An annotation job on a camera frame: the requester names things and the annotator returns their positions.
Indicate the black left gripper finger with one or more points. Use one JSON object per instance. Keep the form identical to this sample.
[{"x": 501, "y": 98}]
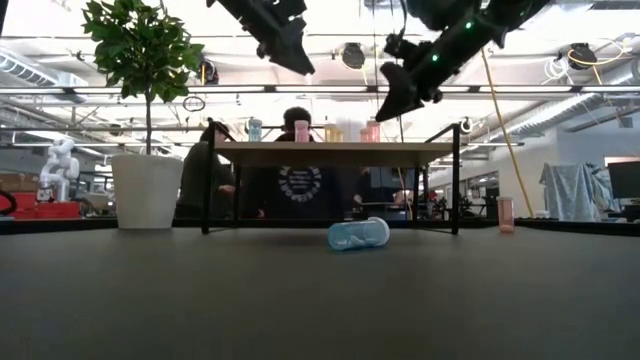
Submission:
[{"x": 292, "y": 47}]

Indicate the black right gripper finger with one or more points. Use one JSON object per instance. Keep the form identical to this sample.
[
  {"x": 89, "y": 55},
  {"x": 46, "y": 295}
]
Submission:
[{"x": 400, "y": 90}]

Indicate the blue pill bottle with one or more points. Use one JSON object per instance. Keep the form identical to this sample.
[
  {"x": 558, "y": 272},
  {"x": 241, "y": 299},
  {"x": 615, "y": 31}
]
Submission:
[
  {"x": 357, "y": 234},
  {"x": 255, "y": 131}
]

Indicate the long ceiling light strip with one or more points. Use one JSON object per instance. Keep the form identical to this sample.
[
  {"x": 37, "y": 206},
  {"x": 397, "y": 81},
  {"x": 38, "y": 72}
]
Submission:
[{"x": 550, "y": 89}]

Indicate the green leafy plant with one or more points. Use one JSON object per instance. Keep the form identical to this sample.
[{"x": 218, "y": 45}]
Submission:
[{"x": 140, "y": 50}]

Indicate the person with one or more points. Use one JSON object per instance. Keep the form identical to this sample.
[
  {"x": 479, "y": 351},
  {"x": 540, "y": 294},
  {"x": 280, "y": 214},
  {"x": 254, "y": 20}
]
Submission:
[
  {"x": 195, "y": 175},
  {"x": 300, "y": 195}
]

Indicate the grey cloth cover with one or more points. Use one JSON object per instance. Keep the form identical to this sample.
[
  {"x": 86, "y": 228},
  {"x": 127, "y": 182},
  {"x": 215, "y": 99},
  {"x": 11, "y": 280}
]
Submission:
[{"x": 575, "y": 192}]

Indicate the white plant pot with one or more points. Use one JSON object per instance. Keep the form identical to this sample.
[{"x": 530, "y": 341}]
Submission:
[{"x": 147, "y": 192}]

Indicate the black monitor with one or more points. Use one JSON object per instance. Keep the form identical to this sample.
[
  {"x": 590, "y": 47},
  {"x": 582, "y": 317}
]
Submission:
[{"x": 625, "y": 180}]

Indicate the white humanoid robot figure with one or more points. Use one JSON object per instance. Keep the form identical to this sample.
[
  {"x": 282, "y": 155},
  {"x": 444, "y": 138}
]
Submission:
[{"x": 60, "y": 170}]

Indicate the red box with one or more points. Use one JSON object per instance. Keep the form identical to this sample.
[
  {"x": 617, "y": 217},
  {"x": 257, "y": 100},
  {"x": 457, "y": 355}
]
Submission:
[{"x": 50, "y": 210}]

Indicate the wooden shelf black frame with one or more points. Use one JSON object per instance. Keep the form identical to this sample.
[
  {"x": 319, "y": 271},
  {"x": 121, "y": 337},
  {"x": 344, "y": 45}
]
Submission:
[{"x": 330, "y": 152}]

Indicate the silver ventilation duct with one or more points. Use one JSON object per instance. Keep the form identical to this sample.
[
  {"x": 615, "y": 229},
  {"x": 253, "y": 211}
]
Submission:
[{"x": 575, "y": 112}]

